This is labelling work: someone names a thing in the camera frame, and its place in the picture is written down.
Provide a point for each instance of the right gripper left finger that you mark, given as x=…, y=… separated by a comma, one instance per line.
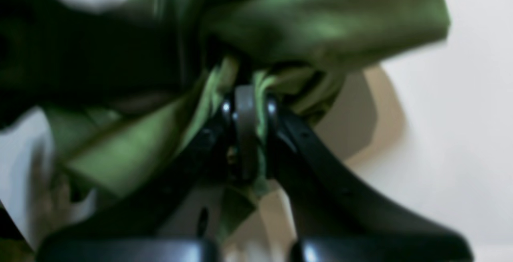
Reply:
x=172, y=218

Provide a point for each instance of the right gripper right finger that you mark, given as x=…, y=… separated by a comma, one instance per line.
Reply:
x=339, y=217

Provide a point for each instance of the green t-shirt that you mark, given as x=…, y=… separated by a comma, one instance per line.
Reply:
x=124, y=88

